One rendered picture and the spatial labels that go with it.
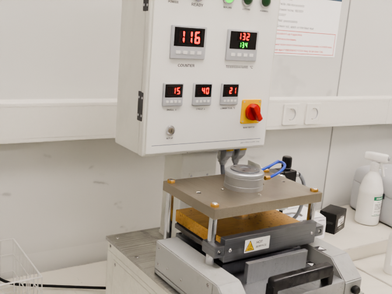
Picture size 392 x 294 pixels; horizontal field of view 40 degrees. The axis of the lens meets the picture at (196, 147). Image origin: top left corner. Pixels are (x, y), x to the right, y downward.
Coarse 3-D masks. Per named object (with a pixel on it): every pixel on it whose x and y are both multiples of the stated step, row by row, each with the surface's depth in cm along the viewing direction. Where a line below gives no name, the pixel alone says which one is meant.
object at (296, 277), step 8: (320, 264) 98; (328, 264) 99; (288, 272) 94; (296, 272) 94; (304, 272) 95; (312, 272) 96; (320, 272) 97; (328, 272) 98; (272, 280) 91; (280, 280) 92; (288, 280) 93; (296, 280) 94; (304, 280) 95; (312, 280) 96; (328, 280) 99; (272, 288) 91; (280, 288) 92; (288, 288) 93
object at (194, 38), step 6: (180, 30) 106; (186, 30) 106; (192, 30) 107; (198, 30) 108; (180, 36) 106; (186, 36) 107; (192, 36) 108; (198, 36) 108; (180, 42) 106; (186, 42) 107; (192, 42) 108; (198, 42) 109
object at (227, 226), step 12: (180, 216) 109; (192, 216) 107; (204, 216) 108; (240, 216) 108; (252, 216) 110; (264, 216) 111; (276, 216) 111; (288, 216) 112; (180, 228) 110; (192, 228) 106; (204, 228) 102; (228, 228) 103; (240, 228) 103; (252, 228) 104; (264, 228) 104; (216, 240) 99
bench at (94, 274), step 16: (384, 256) 170; (48, 272) 142; (64, 272) 143; (80, 272) 143; (96, 272) 144; (368, 272) 157; (384, 272) 158; (32, 288) 133; (48, 288) 134; (64, 288) 135; (368, 288) 148; (384, 288) 148
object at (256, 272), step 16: (272, 256) 100; (288, 256) 102; (304, 256) 104; (240, 272) 102; (256, 272) 98; (272, 272) 100; (256, 288) 96; (304, 288) 97; (320, 288) 98; (336, 288) 101
